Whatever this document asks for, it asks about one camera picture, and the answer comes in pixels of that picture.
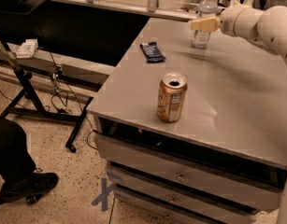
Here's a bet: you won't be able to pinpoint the white box on ledge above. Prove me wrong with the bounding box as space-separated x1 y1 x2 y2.
16 39 38 59

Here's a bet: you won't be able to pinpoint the black shoe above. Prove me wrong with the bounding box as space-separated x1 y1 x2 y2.
0 173 59 203

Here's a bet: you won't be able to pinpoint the clear plastic water bottle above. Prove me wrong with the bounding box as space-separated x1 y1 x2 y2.
191 0 219 49

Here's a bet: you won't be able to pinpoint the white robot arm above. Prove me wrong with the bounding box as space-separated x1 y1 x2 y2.
188 0 287 66

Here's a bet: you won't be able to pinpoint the black trouser leg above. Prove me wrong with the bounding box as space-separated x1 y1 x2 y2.
0 119 36 182

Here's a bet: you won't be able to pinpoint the orange soda can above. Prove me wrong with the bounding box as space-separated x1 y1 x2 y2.
157 72 188 122

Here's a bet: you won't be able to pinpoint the black metal stand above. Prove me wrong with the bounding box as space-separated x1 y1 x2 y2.
0 39 93 153

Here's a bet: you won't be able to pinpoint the grey drawer cabinet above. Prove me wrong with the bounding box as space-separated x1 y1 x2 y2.
90 19 287 224

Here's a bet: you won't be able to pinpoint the black floor cables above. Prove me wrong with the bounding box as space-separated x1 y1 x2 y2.
48 51 99 151

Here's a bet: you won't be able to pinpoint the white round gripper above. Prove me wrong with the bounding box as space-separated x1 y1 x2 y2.
189 0 263 37

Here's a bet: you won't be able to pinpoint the metal window railing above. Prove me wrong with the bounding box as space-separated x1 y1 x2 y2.
52 0 212 21

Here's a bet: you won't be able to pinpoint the blue tape cross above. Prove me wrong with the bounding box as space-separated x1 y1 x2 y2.
91 172 122 212

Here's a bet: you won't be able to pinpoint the dark blue snack bar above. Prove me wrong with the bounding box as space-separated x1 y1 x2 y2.
140 42 165 63

